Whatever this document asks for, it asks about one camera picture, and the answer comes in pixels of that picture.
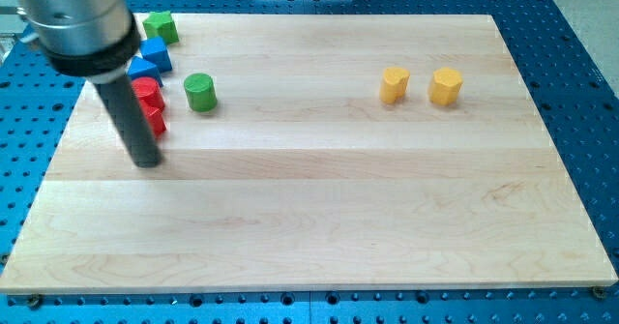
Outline green cylinder block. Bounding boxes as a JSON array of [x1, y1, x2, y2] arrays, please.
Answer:
[[183, 73, 218, 112]]

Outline silver robot arm end cylinder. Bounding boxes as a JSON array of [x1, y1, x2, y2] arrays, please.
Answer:
[[17, 0, 140, 84]]

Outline red star block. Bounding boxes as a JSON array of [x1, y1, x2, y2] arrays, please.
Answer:
[[140, 103, 166, 137]]

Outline green star block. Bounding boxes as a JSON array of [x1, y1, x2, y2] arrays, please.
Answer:
[[142, 11, 180, 44]]

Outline light wooden board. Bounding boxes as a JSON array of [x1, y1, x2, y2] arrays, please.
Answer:
[[1, 14, 617, 294]]

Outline yellow heart block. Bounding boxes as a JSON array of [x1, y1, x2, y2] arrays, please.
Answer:
[[379, 67, 410, 104]]

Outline yellow hexagon block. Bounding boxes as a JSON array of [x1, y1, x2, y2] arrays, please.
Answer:
[[427, 67, 463, 106]]

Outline red cylinder block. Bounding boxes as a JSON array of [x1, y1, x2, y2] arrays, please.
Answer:
[[132, 76, 165, 110]]

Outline blue cube block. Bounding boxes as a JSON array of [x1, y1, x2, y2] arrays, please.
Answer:
[[139, 36, 172, 73]]

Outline blue triangle block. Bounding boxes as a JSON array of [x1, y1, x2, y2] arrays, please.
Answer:
[[127, 56, 163, 87]]

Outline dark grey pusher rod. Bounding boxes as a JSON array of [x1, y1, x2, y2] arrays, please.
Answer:
[[94, 74, 162, 168]]

